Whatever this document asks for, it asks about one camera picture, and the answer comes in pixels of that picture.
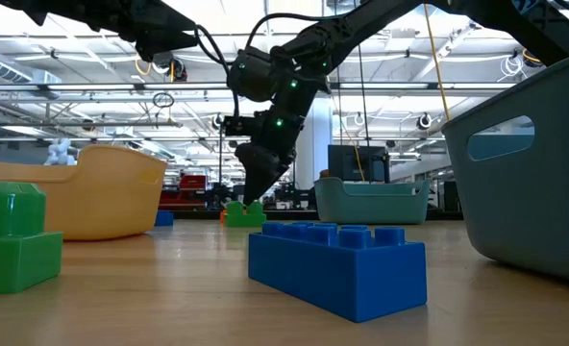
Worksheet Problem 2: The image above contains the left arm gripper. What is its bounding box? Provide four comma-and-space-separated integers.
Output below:
0, 0, 199, 62

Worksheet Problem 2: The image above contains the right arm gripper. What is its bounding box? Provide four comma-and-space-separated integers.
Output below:
235, 93, 309, 207

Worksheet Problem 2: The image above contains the green two-stud building block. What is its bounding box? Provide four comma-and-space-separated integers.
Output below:
0, 181, 64, 296
223, 200, 268, 229

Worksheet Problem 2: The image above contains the blue building block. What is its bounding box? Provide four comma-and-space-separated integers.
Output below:
154, 209, 176, 228
247, 221, 429, 324

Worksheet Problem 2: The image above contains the white pillar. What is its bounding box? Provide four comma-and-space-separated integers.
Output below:
301, 98, 334, 191

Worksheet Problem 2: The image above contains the red tool cabinet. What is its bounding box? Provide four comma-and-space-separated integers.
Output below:
159, 174, 208, 211

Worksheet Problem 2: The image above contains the long ceiling light strip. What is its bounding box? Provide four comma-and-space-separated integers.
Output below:
46, 82, 516, 92

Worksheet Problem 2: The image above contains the black monitor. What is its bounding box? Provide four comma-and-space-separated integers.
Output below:
327, 144, 391, 184

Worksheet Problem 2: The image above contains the teal plastic bin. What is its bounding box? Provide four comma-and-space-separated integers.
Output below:
312, 176, 433, 226

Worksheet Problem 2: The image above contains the white plush figure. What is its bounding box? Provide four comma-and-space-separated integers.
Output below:
43, 137, 80, 167

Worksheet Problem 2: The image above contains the yellow plastic bin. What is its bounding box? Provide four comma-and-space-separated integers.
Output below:
0, 143, 169, 242

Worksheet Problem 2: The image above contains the grey-blue plastic bin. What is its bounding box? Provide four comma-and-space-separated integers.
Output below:
440, 47, 569, 287

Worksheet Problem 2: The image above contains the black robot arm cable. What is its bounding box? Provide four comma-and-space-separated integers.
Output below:
193, 12, 346, 119

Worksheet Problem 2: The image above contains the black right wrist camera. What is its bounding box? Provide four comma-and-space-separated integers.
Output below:
223, 114, 266, 136

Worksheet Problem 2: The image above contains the coiled black cable ring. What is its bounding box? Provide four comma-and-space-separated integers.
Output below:
152, 91, 176, 110

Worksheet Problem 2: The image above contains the thin yellow hanging cord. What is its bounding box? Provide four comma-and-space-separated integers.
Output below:
330, 93, 366, 183

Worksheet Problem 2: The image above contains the black hanging cable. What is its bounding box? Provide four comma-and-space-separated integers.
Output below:
358, 45, 370, 145

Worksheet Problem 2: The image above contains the grey ventilation duct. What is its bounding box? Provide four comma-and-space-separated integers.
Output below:
0, 47, 62, 87

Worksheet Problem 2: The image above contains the thick yellow hanging cord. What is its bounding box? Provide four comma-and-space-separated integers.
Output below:
422, 2, 453, 121

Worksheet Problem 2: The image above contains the white cable coil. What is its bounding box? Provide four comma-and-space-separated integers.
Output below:
498, 55, 527, 82

